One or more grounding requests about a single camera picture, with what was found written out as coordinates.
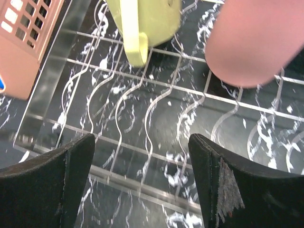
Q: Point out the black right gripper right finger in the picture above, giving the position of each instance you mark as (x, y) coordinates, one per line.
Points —
(235, 192)

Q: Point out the yellow-green mug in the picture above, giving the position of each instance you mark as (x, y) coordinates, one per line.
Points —
(144, 24)

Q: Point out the metal dish rack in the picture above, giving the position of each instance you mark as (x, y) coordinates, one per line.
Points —
(141, 175)

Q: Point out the peach plastic desk organizer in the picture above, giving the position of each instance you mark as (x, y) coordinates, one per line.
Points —
(25, 30)

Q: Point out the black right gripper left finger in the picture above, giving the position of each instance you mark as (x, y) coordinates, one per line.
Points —
(46, 191)

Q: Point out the dusty pink tumbler cup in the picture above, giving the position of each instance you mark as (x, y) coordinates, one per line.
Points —
(252, 40)

